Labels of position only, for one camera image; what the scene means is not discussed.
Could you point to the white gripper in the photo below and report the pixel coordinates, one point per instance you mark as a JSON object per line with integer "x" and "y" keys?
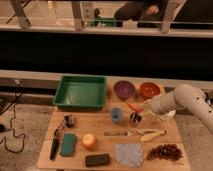
{"x": 146, "y": 106}

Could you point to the orange red pepper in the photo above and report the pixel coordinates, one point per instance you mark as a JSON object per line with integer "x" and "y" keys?
{"x": 134, "y": 107}

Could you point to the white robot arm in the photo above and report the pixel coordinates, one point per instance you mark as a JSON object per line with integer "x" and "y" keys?
{"x": 183, "y": 96}

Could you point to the small metal cup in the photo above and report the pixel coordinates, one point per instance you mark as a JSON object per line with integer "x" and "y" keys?
{"x": 135, "y": 119}

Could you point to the blue plastic cup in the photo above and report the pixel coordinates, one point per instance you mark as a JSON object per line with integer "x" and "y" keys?
{"x": 116, "y": 115}

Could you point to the white cup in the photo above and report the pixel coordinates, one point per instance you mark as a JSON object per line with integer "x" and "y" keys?
{"x": 171, "y": 113}

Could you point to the orange bowl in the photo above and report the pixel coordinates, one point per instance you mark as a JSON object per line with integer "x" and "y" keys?
{"x": 148, "y": 90}

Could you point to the purple bowl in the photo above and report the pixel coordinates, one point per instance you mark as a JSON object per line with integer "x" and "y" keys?
{"x": 124, "y": 89}

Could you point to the silver fork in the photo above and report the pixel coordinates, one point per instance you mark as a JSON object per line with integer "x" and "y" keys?
{"x": 124, "y": 133}

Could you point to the yellow banana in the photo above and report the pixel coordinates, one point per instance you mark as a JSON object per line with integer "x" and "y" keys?
{"x": 151, "y": 135}

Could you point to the grey blue cloth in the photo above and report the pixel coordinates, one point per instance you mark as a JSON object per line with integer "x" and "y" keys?
{"x": 130, "y": 155}

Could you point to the bunch of dark grapes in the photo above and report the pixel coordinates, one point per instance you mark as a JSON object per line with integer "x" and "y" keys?
{"x": 165, "y": 151}

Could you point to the orange fruit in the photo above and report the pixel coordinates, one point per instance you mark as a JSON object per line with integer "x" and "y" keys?
{"x": 89, "y": 141}

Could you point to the green plastic tray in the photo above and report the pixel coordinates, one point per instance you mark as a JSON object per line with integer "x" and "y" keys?
{"x": 80, "y": 93}

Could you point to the small black metal clip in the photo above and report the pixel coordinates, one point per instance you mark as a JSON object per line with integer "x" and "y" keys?
{"x": 69, "y": 121}

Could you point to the green sponge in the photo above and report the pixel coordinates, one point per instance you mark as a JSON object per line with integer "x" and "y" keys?
{"x": 68, "y": 145}

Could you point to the person in background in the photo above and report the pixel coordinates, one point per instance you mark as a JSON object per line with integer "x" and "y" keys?
{"x": 147, "y": 13}

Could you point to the black handled knife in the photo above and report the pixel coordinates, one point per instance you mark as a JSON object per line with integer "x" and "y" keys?
{"x": 55, "y": 142}

